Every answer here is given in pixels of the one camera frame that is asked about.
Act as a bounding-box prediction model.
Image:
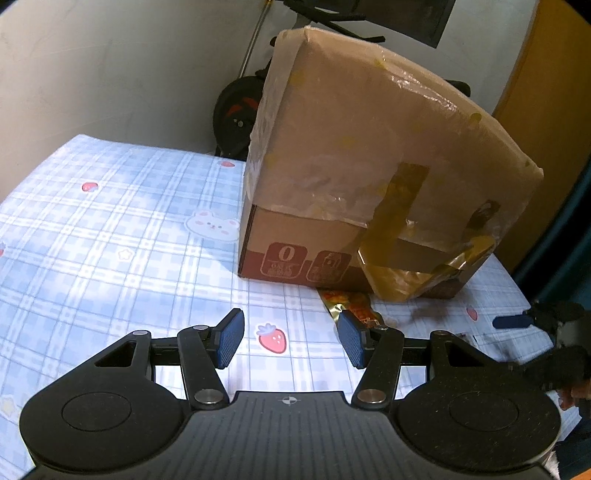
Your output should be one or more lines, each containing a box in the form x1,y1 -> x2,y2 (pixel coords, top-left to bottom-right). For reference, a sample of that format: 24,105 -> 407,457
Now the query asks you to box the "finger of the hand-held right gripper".
492,313 -> 533,329

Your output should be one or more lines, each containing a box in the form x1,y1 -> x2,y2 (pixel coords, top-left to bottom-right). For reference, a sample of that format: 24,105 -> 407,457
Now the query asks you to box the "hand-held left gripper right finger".
337,310 -> 478,409

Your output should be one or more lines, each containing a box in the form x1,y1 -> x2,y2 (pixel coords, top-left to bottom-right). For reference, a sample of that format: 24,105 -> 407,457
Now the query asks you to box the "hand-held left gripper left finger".
95,308 -> 245,409

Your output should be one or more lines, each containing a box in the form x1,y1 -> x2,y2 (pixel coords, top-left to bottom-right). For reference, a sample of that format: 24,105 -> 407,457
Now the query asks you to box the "orange gold snack packet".
321,291 -> 384,330

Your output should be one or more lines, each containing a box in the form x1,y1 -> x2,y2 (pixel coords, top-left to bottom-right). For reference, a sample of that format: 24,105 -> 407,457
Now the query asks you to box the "brown cardboard box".
238,27 -> 544,303

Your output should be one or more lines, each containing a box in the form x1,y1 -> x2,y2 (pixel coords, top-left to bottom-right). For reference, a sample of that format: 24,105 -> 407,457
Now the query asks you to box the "person's right hand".
558,382 -> 591,411

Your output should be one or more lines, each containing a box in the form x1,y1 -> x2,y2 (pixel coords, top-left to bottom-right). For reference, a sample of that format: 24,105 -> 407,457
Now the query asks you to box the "blue curtain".
512,171 -> 591,306

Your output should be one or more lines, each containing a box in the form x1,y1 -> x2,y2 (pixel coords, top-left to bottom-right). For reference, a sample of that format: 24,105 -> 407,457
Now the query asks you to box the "blue plaid printed sheet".
0,134 -> 562,418

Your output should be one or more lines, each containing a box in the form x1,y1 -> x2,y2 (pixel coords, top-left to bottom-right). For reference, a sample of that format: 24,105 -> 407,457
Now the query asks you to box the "black exercise bike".
213,0 -> 472,160

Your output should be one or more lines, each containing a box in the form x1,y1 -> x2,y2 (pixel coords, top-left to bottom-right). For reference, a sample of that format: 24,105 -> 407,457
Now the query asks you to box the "wooden door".
492,0 -> 591,274

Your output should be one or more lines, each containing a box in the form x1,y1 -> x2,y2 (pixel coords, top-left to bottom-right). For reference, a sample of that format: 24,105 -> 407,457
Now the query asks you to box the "metal pole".
239,0 -> 271,80

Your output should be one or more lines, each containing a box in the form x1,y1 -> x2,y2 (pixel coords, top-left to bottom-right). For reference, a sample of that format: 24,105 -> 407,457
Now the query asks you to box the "dark window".
281,0 -> 456,48

